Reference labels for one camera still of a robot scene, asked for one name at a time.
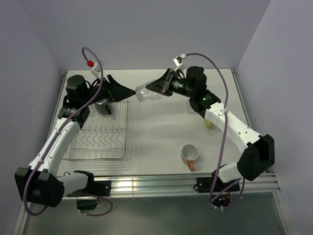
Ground clear round glass cup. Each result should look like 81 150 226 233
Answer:
135 83 161 102

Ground small clear glass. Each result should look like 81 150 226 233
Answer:
186 100 195 115

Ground wire dish rack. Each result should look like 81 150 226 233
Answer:
64 99 128 162

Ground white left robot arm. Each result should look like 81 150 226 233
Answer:
15 75 135 208

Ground pale yellow mug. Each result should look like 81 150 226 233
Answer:
203 119 215 129

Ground aluminium rail frame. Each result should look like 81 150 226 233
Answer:
14 70 289 235

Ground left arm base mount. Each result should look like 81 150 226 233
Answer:
66 180 113 217

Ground dark green ceramic mug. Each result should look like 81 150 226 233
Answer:
94 100 112 115

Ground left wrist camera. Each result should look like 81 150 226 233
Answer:
87 60 101 79

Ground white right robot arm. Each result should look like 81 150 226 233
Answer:
146 66 275 191

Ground pink mug white interior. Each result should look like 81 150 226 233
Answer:
180 144 199 171

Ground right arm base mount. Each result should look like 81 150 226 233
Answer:
193 176 240 208

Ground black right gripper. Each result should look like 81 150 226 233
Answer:
146 69 194 98

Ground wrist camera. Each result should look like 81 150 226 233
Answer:
173 54 186 71
87 60 101 79

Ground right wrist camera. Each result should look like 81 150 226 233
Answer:
173 54 186 71

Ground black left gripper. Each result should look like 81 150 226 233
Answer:
82 74 135 106

